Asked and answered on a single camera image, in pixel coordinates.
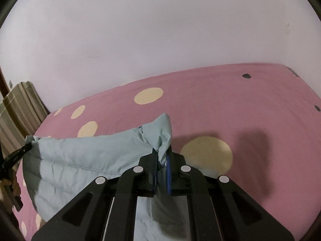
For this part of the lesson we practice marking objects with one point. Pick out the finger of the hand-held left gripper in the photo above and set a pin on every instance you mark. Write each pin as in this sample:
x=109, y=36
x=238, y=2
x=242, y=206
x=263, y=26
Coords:
x=17, y=153

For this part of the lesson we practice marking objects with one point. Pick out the person's left hand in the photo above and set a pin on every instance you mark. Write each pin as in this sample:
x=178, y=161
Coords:
x=17, y=187

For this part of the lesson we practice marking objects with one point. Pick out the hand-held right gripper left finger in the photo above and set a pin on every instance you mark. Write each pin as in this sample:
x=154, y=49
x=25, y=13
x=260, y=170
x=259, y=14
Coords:
x=148, y=167

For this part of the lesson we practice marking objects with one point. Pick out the striped padded headboard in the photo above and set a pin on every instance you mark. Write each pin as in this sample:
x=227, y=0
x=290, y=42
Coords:
x=20, y=108

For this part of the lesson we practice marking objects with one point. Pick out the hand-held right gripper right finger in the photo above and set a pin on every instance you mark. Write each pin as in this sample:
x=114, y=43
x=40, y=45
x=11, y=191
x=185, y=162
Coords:
x=169, y=177

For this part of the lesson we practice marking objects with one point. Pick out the pink polka dot bed sheet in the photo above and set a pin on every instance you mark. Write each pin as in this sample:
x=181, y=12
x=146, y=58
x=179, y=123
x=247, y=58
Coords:
x=225, y=105

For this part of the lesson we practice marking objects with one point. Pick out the light blue puffer jacket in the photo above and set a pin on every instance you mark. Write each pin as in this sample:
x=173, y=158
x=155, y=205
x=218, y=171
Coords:
x=82, y=155

